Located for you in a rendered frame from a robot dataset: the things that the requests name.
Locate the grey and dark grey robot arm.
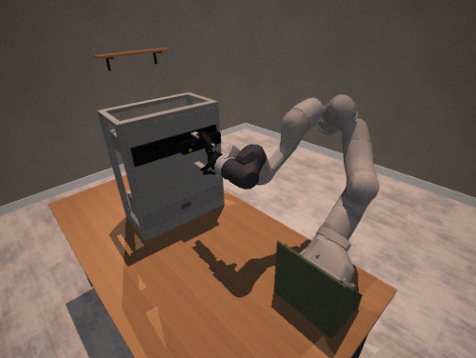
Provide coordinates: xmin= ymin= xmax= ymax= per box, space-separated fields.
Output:
xmin=214 ymin=94 xmax=380 ymax=289

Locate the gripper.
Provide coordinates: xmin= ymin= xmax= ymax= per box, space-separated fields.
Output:
xmin=190 ymin=131 xmax=223 ymax=175

